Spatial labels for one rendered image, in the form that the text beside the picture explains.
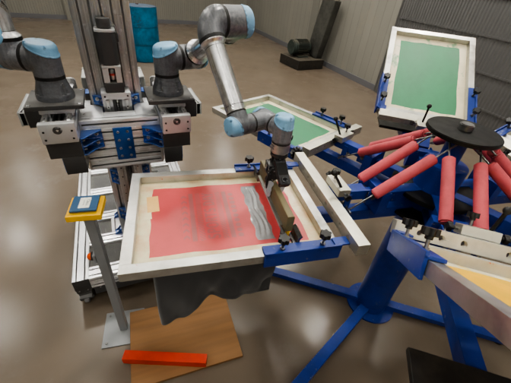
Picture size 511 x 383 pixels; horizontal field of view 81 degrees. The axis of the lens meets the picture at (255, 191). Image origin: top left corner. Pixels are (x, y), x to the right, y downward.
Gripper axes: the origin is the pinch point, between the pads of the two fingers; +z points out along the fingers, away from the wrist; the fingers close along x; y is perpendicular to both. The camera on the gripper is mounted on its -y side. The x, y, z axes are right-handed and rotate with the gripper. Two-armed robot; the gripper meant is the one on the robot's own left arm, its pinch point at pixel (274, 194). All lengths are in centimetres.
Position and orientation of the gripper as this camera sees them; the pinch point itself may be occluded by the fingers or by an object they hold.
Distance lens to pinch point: 129.2
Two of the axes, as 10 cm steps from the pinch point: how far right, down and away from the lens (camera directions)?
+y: -2.4, -6.0, 7.6
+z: -1.0, 8.0, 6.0
